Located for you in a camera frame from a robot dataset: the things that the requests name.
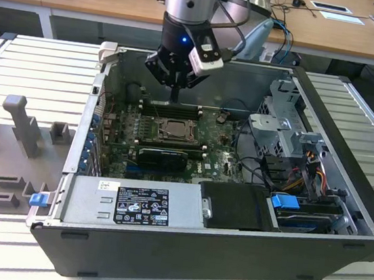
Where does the pale blue paper sheet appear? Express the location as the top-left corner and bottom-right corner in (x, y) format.
(318, 9), (367, 26)

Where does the yellow red wire bundle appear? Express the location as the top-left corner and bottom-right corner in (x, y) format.
(285, 160), (329, 196)

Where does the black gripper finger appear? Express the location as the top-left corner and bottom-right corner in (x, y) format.
(175, 69), (211, 108)
(140, 49), (182, 104)

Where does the black camera cable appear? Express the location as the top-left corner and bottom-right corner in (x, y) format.
(205, 0), (253, 65)

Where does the white desk cable port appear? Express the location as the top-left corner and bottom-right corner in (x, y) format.
(308, 0), (355, 15)

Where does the green motherboard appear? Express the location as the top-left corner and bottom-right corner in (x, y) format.
(96, 97), (256, 195)

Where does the black PC case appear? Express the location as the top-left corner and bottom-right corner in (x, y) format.
(19, 34), (374, 280)

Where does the silver power supply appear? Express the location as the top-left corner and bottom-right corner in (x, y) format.
(57, 167), (210, 242)

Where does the thin wire locking lever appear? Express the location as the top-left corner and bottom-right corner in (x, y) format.
(160, 127), (178, 139)
(150, 103), (164, 123)

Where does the blue case clip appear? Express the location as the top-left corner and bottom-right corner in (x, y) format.
(28, 192), (49, 209)

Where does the metal socket cover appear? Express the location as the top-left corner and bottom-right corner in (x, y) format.
(155, 116), (199, 146)

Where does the black looped wire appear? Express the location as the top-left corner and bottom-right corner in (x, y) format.
(214, 98), (283, 189)

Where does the silver drive cage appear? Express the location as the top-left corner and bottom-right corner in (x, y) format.
(242, 75), (338, 172)

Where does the grey case latch handle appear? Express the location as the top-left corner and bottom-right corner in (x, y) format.
(96, 41), (120, 71)

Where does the blue expansion slot retainer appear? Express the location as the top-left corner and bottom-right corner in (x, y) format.
(79, 110), (103, 176)

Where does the blue cable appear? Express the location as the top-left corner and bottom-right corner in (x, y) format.
(268, 19), (296, 57)

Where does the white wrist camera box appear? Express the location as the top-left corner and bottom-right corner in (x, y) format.
(185, 32), (228, 79)

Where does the CPU socket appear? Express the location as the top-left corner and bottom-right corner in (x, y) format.
(152, 114), (205, 148)

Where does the black plastic shroud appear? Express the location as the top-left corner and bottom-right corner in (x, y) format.
(193, 178), (286, 238)

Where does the blue disk carrier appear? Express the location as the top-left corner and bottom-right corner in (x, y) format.
(266, 191), (334, 238)

